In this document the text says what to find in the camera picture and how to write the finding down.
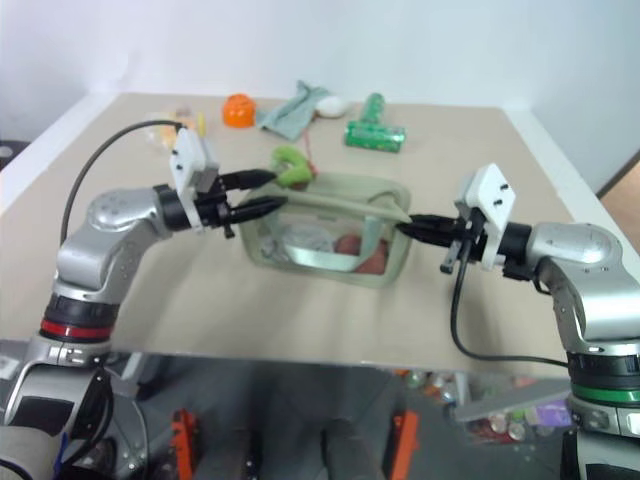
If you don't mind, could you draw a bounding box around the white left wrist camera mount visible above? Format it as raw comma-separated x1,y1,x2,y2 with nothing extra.
168,128,222,234

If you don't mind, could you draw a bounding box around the green shiny cylinder pack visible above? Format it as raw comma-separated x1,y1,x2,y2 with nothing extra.
343,119,407,154

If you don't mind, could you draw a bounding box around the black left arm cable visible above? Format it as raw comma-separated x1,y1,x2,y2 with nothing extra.
58,119,184,249

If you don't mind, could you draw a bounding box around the grey green cloth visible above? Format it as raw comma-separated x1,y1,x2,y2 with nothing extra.
255,79,332,141

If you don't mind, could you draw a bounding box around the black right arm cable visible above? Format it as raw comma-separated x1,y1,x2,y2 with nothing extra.
449,248,574,369

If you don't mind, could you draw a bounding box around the thin red string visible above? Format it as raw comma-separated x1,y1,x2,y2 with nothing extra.
301,126,322,176

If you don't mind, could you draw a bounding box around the green clear zip pouch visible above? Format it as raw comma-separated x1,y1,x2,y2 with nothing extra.
239,171,414,292

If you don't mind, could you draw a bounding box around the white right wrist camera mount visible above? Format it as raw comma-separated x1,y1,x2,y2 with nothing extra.
453,163,517,272

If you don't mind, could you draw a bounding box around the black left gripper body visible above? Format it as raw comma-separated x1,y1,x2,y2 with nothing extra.
193,173,237,240

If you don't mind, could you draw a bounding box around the green plush keychain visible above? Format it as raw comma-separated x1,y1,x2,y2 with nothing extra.
269,145,322,192

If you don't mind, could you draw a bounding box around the white egg shaped object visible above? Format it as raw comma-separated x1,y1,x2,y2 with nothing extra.
315,95,348,120

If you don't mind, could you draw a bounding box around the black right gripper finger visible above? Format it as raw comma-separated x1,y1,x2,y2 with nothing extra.
396,224,455,247
409,213,455,231

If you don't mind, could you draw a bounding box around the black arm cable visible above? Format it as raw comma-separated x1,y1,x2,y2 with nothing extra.
58,119,184,249
449,248,574,369

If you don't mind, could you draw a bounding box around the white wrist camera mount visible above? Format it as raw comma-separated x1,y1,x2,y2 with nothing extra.
168,128,222,234
453,163,517,272

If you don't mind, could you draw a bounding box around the red round item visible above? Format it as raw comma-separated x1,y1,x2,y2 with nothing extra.
333,233,363,257

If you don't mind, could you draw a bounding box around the reddish brown item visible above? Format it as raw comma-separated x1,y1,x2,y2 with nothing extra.
356,239,392,277

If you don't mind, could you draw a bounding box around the green bottle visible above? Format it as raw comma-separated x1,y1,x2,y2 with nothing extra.
360,92,388,126

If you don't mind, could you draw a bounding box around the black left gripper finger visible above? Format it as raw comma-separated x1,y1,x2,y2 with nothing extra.
233,196,290,223
221,169,278,191

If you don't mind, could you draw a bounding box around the orange black clamp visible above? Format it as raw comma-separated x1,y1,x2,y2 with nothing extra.
171,408,200,480
391,408,420,480

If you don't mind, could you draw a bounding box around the clear snack bag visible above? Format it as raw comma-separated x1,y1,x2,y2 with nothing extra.
146,106,209,152

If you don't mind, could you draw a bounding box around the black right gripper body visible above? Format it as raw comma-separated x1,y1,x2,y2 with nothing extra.
441,206,490,275

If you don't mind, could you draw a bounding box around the grey white crumpled item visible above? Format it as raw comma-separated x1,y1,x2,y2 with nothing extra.
276,221,334,252

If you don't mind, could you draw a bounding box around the orange round plastic toy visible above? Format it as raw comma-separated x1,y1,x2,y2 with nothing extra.
221,93,258,129

